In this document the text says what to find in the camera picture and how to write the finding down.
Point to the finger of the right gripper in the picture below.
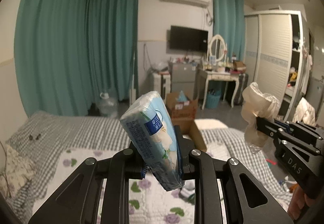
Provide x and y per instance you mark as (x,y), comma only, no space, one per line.
(271,129)
(298,126)

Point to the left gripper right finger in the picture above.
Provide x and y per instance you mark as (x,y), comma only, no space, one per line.
(225,191)

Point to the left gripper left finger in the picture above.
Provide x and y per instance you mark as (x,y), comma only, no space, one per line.
(95,184)

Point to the white sock with navy cuff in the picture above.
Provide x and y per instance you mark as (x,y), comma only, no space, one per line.
(187,195)

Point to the brown cardboard box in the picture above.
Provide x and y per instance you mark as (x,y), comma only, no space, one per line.
(189,128)

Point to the light blue tissue pack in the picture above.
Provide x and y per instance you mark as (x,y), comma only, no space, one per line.
(149,127)

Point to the person's right hand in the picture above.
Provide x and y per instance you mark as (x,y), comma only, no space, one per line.
(298,201)

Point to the white jacket on chair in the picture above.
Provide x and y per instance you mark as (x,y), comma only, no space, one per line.
(305,113)

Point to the dark striped suitcase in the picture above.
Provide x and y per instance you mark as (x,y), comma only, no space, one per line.
(239,88)

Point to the blue laundry basket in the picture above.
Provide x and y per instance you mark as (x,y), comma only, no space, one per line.
(212,100)

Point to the white dressing table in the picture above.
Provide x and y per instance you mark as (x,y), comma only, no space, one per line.
(221,78)

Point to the floral pillow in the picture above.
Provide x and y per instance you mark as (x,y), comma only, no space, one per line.
(18,171)

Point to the white floral quilted mat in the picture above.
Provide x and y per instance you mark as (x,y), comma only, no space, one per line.
(149,202)

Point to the grey checked bed sheet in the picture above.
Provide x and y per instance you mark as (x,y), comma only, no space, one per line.
(43,138)

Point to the white louvered wardrobe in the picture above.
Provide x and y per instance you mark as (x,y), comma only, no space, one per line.
(276,48)

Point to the cardboard box on floor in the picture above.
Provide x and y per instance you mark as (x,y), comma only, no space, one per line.
(180,106)

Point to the white oval vanity mirror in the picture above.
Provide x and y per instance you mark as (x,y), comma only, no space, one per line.
(217,50)

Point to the clear water jug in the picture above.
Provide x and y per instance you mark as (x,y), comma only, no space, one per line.
(108,105)

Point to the silver mini fridge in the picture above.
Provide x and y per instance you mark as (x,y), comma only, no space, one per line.
(183,78)

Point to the white suitcase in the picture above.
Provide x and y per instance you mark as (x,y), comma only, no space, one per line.
(161,83)

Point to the teal curtain right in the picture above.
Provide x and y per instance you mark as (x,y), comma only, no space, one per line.
(229,22)

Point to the teal curtain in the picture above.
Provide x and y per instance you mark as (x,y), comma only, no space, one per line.
(67,52)
(229,22)

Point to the teal curtain left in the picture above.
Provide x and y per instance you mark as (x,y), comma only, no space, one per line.
(67,52)

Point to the black wall television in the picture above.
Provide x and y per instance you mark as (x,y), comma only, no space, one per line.
(188,39)

